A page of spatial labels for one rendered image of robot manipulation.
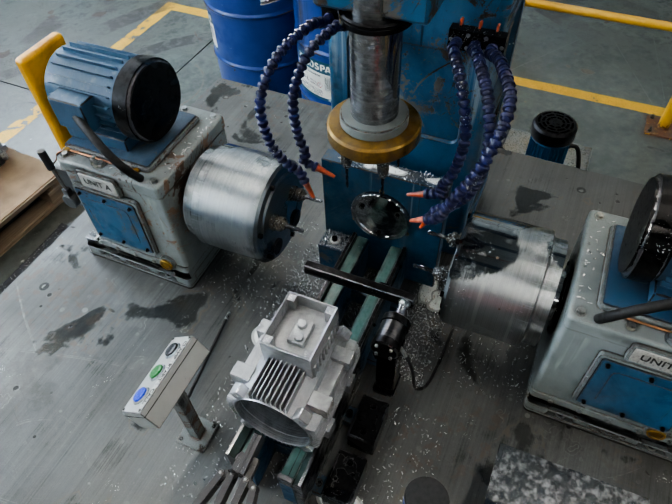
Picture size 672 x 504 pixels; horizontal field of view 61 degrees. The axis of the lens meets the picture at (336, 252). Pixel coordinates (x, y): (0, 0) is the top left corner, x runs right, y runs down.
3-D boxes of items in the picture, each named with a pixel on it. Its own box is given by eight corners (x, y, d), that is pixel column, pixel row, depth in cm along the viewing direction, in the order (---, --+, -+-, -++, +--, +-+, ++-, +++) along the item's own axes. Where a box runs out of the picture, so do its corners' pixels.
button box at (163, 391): (190, 351, 115) (172, 335, 113) (210, 350, 110) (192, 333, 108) (140, 427, 105) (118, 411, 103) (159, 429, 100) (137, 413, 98)
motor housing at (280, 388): (280, 344, 125) (270, 294, 111) (361, 374, 120) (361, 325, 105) (235, 425, 114) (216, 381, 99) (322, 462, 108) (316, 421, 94)
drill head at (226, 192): (203, 182, 160) (181, 108, 141) (322, 217, 150) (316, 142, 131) (151, 245, 146) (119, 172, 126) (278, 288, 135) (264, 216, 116)
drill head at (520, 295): (431, 249, 142) (442, 175, 122) (604, 301, 130) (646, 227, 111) (397, 329, 127) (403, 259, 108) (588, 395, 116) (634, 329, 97)
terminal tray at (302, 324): (291, 311, 112) (287, 289, 107) (341, 328, 109) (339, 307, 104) (262, 361, 105) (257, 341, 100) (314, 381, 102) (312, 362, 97)
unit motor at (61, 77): (117, 157, 164) (57, 16, 131) (216, 186, 154) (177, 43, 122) (56, 218, 149) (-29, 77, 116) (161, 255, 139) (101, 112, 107)
